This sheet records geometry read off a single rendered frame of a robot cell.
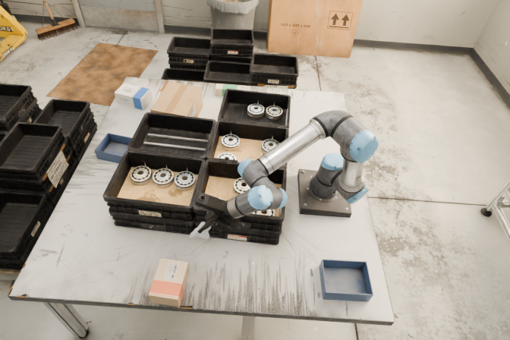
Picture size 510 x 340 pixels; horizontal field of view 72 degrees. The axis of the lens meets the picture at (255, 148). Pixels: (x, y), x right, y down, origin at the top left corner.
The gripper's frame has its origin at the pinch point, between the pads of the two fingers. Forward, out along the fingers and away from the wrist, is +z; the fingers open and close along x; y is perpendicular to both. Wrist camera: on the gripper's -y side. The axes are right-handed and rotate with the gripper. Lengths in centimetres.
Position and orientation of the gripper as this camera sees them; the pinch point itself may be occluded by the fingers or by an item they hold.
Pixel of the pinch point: (193, 220)
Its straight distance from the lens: 138.8
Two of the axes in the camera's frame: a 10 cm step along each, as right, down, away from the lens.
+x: 1.8, -7.0, 6.9
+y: 6.6, 6.0, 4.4
